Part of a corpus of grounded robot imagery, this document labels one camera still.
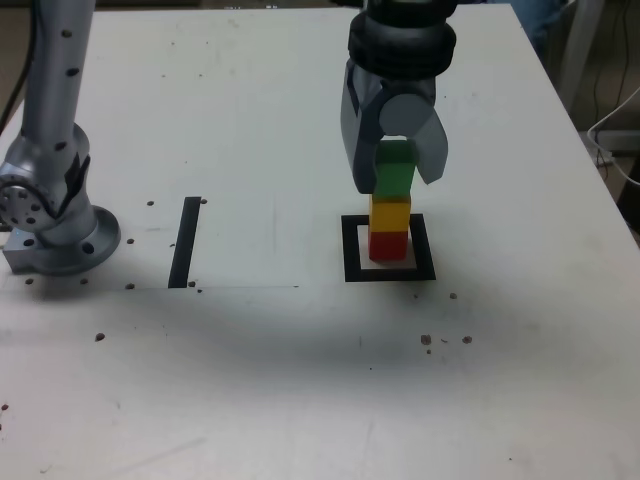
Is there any black tape strip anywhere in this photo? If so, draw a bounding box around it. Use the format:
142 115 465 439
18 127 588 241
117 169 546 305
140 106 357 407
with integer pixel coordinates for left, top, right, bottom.
167 196 202 290

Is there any white cable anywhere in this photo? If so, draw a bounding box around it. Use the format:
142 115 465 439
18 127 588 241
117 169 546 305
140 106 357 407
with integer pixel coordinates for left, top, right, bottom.
587 84 640 187

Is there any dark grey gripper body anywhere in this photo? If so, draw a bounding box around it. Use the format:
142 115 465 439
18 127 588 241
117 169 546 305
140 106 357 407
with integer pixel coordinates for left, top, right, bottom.
372 73 437 100

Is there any white box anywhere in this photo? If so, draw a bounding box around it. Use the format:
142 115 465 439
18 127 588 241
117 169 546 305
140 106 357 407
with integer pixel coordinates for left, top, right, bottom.
594 130 640 154

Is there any red cube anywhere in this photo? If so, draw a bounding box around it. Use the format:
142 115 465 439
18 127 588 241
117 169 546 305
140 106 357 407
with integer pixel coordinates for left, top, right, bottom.
368 230 409 262

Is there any white metal post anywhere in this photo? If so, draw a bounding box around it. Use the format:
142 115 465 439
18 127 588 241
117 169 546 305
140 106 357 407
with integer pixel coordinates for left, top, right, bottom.
555 0 601 134

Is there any green cube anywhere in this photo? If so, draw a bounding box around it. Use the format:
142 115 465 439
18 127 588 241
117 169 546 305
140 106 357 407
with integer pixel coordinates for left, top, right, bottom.
373 139 419 200

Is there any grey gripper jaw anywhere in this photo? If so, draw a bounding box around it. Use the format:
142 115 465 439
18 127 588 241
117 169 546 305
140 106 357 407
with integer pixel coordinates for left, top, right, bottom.
378 92 449 188
339 59 389 195

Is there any yellow cube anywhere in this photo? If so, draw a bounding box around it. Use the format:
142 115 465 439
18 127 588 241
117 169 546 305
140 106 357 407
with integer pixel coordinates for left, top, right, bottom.
368 196 412 235

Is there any blue cloth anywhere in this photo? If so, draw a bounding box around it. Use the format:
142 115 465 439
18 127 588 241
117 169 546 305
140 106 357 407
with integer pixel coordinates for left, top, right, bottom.
517 0 569 54

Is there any black tape square outline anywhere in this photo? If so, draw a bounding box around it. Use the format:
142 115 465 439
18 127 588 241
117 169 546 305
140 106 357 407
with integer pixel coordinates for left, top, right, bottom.
340 213 437 284

